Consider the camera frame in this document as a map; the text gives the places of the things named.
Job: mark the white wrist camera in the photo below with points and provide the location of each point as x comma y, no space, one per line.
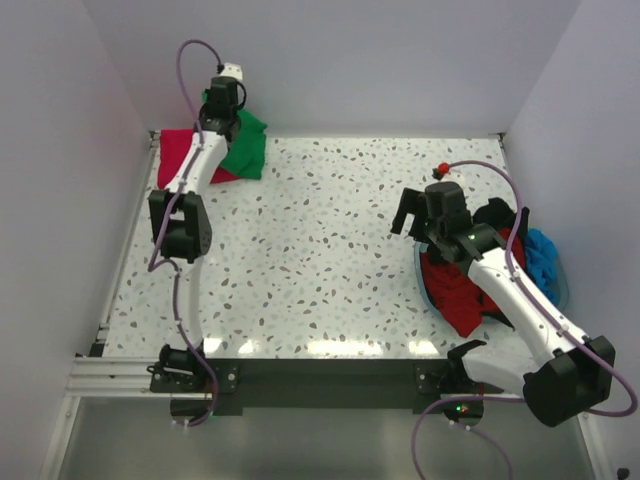
231,70
444,172

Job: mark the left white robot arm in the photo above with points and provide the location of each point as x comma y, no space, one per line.
181,229

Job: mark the dark red t-shirt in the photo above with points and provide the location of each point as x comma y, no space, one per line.
461,303

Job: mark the translucent blue laundry basket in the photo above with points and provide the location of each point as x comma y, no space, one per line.
560,287

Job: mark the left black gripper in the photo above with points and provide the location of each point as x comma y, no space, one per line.
205,112

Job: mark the black t-shirt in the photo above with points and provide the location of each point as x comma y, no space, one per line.
501,217

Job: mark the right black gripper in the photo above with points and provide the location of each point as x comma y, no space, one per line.
412,202

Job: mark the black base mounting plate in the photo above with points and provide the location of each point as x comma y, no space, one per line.
306,384

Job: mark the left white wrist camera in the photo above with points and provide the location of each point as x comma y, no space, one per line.
231,70

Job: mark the bright blue t-shirt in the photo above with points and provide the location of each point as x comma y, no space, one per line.
541,255

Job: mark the folded pink red t-shirt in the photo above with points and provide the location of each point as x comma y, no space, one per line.
174,146

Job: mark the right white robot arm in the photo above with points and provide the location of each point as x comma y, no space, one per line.
563,371

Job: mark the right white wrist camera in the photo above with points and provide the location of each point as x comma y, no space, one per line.
444,172

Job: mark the green t-shirt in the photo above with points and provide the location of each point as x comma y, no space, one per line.
246,154

